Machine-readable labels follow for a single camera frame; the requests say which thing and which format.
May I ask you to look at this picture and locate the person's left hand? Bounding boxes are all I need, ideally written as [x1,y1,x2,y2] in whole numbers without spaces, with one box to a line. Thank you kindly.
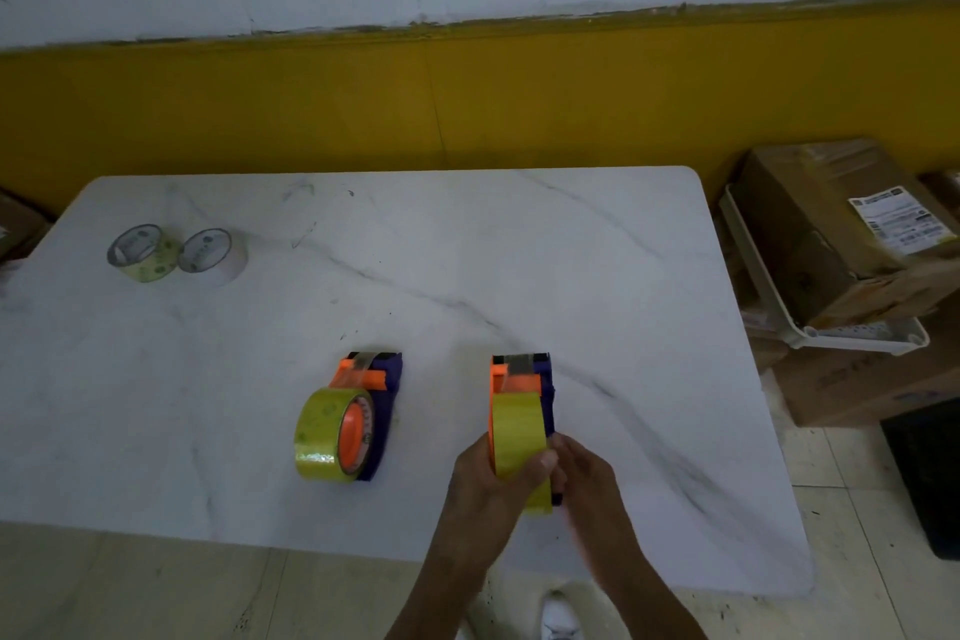
[448,431,561,561]

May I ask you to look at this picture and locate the person's right hand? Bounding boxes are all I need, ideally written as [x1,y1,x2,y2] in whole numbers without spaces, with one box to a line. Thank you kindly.
[547,432,640,575]

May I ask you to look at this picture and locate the yellow packing tape roll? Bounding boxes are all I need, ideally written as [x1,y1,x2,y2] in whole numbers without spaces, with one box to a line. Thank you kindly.
[293,387,375,485]
[491,392,555,517]

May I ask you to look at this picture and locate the orange and blue tape dispenser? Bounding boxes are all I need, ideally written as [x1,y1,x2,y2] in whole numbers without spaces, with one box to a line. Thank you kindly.
[488,353,564,509]
[330,351,405,483]

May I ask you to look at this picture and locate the person's right forearm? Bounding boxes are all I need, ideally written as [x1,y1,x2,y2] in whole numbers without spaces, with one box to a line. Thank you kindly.
[591,548,708,640]

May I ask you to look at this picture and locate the person's left forearm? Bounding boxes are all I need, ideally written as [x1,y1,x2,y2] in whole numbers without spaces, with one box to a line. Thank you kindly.
[384,542,520,640]

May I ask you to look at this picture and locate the person's white shoe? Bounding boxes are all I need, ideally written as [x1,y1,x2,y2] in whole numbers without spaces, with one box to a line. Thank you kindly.
[540,590,580,640]

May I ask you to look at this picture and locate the plain brown cardboard box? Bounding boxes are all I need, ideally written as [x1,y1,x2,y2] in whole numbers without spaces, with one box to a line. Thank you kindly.
[771,313,960,429]

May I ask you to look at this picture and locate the white plastic basket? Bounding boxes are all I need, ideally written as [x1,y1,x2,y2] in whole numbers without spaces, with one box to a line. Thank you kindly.
[717,184,931,358]

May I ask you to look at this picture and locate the cardboard box with white label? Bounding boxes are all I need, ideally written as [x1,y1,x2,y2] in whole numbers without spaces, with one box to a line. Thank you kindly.
[730,139,960,330]

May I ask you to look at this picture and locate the black plastic crate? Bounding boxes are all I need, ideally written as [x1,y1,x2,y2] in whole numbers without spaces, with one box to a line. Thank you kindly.
[880,398,960,563]

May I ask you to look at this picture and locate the white tape roll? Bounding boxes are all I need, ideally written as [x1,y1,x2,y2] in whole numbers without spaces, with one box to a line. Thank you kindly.
[177,227,249,289]

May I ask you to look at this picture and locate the pale yellow clear tape roll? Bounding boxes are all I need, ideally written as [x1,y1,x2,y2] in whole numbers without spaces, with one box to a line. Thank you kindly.
[106,224,183,284]

